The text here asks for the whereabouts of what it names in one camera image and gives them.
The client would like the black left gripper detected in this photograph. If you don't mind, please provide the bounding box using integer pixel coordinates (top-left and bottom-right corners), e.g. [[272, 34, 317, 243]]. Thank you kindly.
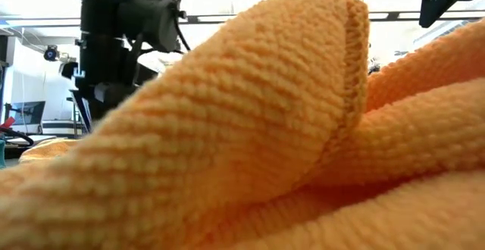
[[60, 60, 160, 134]]

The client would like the orange microfiber towel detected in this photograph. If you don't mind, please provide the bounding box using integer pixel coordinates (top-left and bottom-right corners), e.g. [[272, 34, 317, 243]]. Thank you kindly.
[[18, 138, 83, 164], [0, 0, 485, 250]]

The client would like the blue-grey microfiber towel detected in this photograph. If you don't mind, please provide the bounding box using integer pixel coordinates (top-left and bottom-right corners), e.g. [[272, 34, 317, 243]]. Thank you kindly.
[[0, 133, 7, 170]]

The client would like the white shelf unit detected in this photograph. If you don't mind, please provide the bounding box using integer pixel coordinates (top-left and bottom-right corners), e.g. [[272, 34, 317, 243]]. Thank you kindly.
[[41, 119, 83, 138]]

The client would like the dark computer monitor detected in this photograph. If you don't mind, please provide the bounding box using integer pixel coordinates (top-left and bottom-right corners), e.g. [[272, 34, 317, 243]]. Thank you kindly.
[[4, 100, 46, 134]]

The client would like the black ceiling camera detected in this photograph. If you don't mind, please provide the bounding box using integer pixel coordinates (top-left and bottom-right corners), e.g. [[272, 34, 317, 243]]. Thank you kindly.
[[42, 44, 61, 62]]

